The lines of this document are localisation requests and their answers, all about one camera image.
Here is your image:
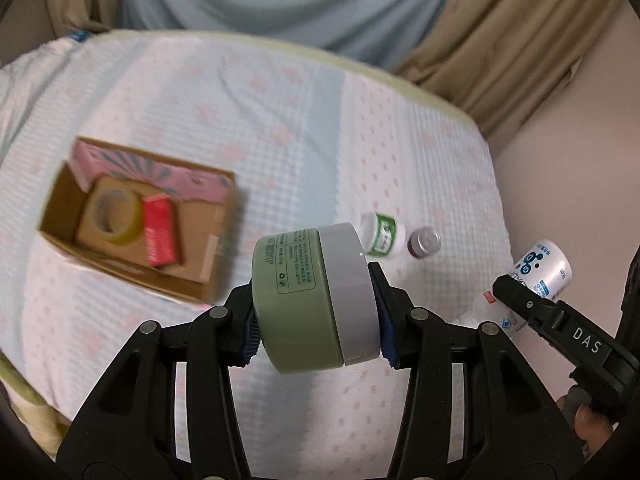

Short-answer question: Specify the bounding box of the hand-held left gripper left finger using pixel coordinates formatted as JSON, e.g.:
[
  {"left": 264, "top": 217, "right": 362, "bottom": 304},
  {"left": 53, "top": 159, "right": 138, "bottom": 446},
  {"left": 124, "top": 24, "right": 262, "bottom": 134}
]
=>
[{"left": 56, "top": 282, "right": 259, "bottom": 480}]

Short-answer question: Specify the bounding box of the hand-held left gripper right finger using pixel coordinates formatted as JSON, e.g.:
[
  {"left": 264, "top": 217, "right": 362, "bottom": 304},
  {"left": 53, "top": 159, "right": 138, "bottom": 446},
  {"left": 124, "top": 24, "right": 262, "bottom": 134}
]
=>
[{"left": 366, "top": 261, "right": 587, "bottom": 480}]

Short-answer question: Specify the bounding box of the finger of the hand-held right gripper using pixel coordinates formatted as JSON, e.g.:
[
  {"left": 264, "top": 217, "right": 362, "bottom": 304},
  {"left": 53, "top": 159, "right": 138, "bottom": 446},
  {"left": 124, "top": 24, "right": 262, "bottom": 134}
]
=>
[{"left": 492, "top": 275, "right": 629, "bottom": 407}]

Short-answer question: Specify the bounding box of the white tube with blue print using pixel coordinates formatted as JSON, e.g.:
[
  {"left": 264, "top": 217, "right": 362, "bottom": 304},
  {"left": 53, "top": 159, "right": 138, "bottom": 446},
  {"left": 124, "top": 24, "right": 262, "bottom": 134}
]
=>
[{"left": 482, "top": 239, "right": 574, "bottom": 335}]

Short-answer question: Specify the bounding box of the green jar with grey lid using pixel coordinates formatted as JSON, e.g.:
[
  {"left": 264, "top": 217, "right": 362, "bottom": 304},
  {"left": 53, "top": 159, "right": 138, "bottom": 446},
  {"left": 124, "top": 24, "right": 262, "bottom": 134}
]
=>
[{"left": 251, "top": 222, "right": 382, "bottom": 375}]

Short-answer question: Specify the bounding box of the cardboard box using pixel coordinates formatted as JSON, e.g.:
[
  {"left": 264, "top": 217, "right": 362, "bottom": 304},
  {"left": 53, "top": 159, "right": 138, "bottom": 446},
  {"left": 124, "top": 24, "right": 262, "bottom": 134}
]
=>
[{"left": 39, "top": 137, "right": 240, "bottom": 305}]

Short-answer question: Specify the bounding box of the person's right hand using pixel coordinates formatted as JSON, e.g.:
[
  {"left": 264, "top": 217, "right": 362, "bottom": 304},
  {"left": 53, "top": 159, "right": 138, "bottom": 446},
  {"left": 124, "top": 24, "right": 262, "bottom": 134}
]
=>
[{"left": 556, "top": 391, "right": 617, "bottom": 461}]

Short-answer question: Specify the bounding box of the white bottle with green label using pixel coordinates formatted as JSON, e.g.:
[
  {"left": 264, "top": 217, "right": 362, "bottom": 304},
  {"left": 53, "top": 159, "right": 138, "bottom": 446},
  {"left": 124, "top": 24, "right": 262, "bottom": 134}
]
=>
[{"left": 361, "top": 212, "right": 406, "bottom": 260}]

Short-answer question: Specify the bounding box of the small dark bottle silver cap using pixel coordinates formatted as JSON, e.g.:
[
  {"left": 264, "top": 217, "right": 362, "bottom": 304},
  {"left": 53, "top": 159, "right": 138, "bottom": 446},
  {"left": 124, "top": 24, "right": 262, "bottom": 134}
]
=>
[{"left": 407, "top": 227, "right": 442, "bottom": 260}]

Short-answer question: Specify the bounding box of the small red box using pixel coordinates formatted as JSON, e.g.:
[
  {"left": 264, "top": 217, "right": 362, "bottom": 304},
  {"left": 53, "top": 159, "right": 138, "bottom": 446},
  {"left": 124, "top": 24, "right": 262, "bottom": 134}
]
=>
[{"left": 142, "top": 196, "right": 182, "bottom": 267}]

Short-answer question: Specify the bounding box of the brown packing tape roll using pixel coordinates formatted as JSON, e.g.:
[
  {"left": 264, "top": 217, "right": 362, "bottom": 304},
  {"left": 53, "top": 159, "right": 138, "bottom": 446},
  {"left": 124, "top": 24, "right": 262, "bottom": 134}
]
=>
[{"left": 76, "top": 176, "right": 146, "bottom": 247}]

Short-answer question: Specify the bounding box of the pink patterned box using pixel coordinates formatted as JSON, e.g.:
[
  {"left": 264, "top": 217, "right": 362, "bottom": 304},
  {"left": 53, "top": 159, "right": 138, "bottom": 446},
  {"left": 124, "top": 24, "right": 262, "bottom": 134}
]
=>
[{"left": 69, "top": 140, "right": 232, "bottom": 207}]

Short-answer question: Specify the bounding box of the white pink-patterned blanket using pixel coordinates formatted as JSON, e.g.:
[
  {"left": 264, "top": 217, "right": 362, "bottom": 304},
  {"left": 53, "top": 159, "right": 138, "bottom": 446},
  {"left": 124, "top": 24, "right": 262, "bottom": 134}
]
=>
[{"left": 0, "top": 30, "right": 512, "bottom": 466}]

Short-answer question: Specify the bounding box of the beige curtain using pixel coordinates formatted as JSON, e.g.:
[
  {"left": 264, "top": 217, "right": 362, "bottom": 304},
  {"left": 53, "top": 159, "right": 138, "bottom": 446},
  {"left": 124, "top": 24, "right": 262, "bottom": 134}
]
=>
[{"left": 392, "top": 0, "right": 626, "bottom": 136}]

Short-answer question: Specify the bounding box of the light blue curtain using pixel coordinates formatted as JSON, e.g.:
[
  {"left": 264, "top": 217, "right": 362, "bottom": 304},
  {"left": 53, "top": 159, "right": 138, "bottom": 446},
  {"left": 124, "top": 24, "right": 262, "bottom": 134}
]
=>
[{"left": 112, "top": 0, "right": 468, "bottom": 68}]

